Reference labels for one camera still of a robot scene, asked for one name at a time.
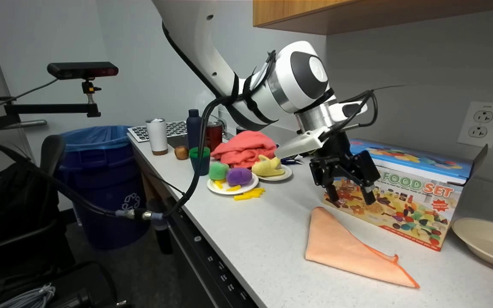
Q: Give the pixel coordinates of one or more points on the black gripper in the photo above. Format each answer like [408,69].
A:
[337,160]

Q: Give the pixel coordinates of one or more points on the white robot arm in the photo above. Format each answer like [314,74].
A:
[292,79]

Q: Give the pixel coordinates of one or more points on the beige plate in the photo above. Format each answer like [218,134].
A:
[477,235]

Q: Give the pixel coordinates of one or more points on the small clear plate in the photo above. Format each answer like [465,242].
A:
[287,175]

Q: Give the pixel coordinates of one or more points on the white wall outlet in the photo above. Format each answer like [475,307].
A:
[479,125]

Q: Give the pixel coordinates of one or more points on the purple plush ball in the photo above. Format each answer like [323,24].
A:
[239,177]

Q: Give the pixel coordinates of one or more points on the white plate with plush toys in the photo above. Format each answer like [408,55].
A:
[230,190]

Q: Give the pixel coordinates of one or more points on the red cloth pile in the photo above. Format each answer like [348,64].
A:
[244,149]

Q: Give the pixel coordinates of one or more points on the green plush pear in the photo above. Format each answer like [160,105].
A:
[218,172]

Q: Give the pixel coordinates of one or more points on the blue bottle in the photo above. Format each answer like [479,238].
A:
[194,127]

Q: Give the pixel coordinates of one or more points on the blue recycling bin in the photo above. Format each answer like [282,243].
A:
[100,165]

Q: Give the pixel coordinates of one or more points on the wooden upper cabinet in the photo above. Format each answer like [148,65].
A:
[347,16]

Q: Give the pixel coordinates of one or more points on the peach towel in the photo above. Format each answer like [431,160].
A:
[333,245]

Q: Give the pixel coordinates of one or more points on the dark red cup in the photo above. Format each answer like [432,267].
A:
[213,136]

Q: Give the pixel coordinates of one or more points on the green plastic cup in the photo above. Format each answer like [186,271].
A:
[200,158]

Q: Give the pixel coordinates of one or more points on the yellow plush toy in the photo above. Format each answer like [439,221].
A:
[268,166]

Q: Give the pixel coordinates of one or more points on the white can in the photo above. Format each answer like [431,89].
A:
[157,130]

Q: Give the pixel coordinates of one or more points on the play food set box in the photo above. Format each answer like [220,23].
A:
[415,196]

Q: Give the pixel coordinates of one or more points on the black camera on stand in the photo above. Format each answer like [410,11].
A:
[81,69]

